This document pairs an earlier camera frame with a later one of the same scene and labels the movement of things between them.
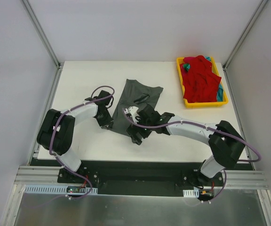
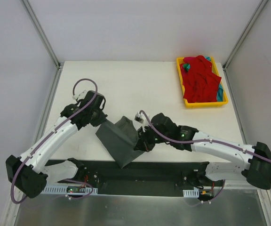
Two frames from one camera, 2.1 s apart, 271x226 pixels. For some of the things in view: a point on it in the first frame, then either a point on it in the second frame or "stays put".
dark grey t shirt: (134, 94) -> (119, 140)
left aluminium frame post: (40, 33) stays put
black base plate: (148, 178) stays put
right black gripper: (138, 133) -> (142, 140)
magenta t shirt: (187, 60) stays put
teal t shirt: (219, 92) stays put
